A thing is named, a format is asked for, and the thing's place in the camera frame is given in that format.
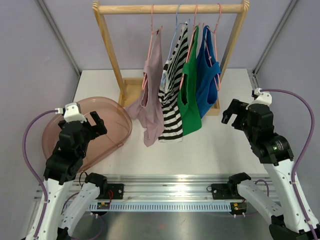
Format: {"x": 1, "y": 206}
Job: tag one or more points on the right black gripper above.
{"x": 236, "y": 106}

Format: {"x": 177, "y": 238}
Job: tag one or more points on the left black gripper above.
{"x": 102, "y": 129}

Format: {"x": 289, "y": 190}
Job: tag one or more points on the green tank top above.
{"x": 187, "y": 102}

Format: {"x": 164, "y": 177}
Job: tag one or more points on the blue tank top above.
{"x": 207, "y": 74}

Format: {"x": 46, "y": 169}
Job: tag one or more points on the mauve pink tank top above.
{"x": 147, "y": 108}

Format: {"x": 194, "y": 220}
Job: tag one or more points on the black white striped tank top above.
{"x": 170, "y": 87}

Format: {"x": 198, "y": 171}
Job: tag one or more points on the light blue wire hanger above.
{"x": 177, "y": 24}

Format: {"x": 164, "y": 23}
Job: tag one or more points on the pink hanger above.
{"x": 215, "y": 32}
{"x": 190, "y": 44}
{"x": 145, "y": 77}

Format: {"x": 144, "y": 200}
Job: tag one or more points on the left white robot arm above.
{"x": 52, "y": 221}

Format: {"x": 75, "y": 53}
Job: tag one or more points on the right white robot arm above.
{"x": 292, "y": 219}

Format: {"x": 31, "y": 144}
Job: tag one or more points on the translucent pink plastic basin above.
{"x": 116, "y": 121}

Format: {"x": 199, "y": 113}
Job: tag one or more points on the wooden clothes rack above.
{"x": 128, "y": 86}

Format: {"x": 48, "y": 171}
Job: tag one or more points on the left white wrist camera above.
{"x": 71, "y": 112}

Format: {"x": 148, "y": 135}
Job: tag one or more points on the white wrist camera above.
{"x": 71, "y": 112}
{"x": 260, "y": 97}

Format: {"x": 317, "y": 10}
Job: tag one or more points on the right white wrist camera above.
{"x": 260, "y": 97}

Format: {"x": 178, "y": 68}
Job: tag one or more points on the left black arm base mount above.
{"x": 115, "y": 191}

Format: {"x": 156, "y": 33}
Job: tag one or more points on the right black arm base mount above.
{"x": 220, "y": 191}

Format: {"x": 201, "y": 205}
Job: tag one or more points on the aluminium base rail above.
{"x": 160, "y": 193}

